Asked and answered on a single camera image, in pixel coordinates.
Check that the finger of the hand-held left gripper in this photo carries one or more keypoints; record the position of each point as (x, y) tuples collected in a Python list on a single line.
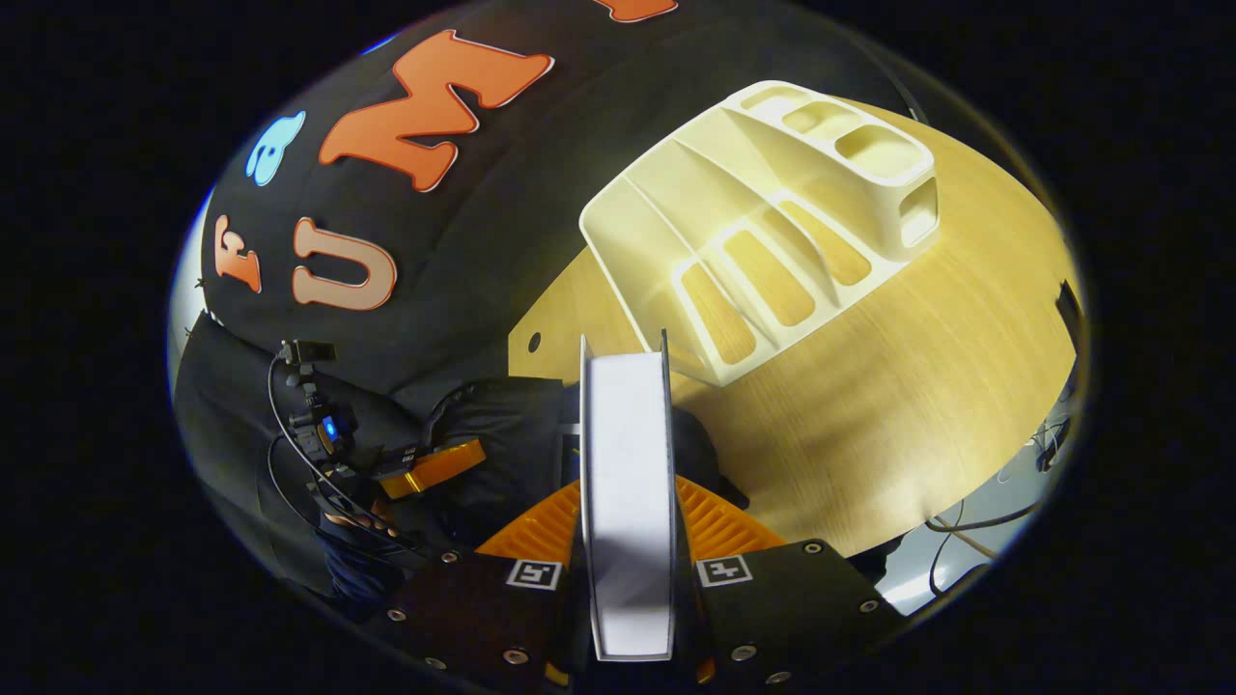
[(401, 458)]

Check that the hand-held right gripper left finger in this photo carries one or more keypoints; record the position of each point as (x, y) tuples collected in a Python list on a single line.
[(463, 608)]

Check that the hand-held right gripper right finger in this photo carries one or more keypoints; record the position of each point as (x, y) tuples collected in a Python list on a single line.
[(792, 603)]

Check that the portrait cover book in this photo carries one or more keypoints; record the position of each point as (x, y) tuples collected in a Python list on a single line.
[(628, 483)]

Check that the white plastic bookshelf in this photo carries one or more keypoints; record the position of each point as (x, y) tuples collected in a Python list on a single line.
[(695, 212)]

